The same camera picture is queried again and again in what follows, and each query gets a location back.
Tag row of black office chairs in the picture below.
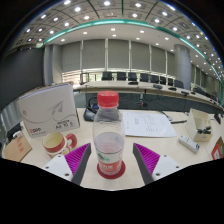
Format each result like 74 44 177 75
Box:
100 70 209 96

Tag white printed paper sheets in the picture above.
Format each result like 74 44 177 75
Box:
121 110 178 139

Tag flat round red coaster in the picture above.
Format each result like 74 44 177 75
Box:
96 159 127 180

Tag long curved conference desk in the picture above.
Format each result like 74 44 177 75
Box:
73 79 224 114

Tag clear red-capped water bottle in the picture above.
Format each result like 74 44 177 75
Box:
92 90 127 177

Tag open red and brown carton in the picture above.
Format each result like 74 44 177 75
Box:
210 135 224 161

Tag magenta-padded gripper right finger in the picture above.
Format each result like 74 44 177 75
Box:
131 142 184 186

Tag round recessed ceiling lights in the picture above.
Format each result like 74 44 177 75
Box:
16 0 224 78

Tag red and cream patterned mug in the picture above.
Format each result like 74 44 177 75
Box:
41 131 78 159

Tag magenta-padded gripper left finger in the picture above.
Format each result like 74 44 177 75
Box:
40 142 92 186

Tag brown paper envelope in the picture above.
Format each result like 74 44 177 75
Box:
2 134 33 163

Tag white paper ream box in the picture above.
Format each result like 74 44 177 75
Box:
17 82 81 139

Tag black power adapter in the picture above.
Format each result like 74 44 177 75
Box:
5 122 24 141

